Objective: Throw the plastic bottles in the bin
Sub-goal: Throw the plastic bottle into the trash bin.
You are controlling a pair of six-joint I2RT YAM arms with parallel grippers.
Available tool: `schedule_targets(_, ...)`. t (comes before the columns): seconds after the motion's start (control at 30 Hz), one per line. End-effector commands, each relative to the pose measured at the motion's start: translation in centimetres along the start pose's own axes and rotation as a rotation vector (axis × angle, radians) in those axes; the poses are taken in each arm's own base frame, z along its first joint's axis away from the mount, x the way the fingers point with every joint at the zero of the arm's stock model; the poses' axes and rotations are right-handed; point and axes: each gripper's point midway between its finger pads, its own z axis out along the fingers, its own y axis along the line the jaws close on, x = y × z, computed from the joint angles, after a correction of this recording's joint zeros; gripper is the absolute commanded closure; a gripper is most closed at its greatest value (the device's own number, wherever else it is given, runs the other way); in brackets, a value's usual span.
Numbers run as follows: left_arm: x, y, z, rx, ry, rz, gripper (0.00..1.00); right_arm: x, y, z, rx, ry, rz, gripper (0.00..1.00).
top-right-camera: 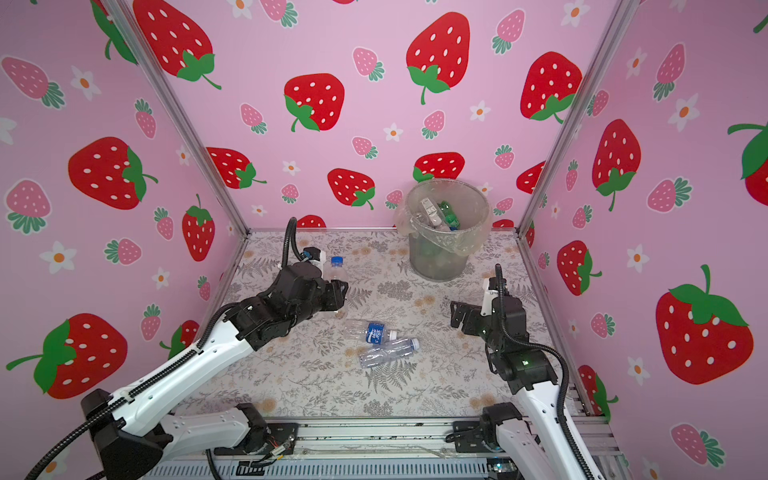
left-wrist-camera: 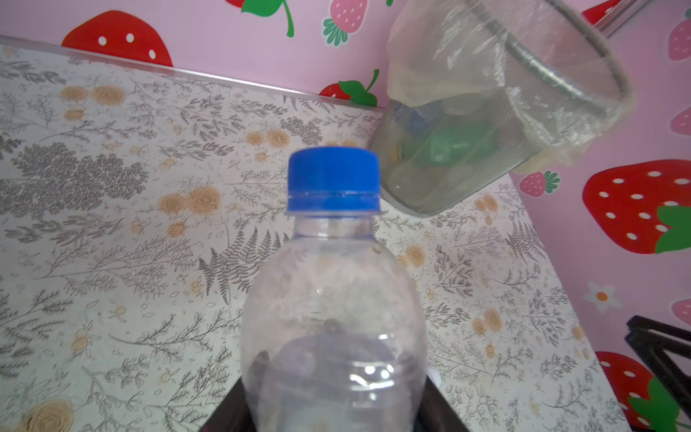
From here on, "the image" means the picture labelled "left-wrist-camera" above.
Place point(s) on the aluminium right corner post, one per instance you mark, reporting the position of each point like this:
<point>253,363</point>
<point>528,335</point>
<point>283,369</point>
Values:
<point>620,15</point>

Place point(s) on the bottle blue cap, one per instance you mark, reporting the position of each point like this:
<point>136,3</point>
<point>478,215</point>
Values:
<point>333,335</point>

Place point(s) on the grey wire mesh bin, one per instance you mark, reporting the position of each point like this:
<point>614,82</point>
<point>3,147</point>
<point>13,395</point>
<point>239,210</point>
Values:
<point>431,160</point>

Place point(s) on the translucent plastic bin liner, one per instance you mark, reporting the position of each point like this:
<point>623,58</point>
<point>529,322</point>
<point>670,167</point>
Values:
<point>551,71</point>

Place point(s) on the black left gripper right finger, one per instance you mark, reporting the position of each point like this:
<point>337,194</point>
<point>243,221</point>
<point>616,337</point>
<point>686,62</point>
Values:
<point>436,414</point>

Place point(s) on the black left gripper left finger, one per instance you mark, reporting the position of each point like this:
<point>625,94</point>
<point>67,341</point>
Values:
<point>232,414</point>

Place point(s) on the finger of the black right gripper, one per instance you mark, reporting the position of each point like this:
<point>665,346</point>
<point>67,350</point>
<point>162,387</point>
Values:
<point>656,343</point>

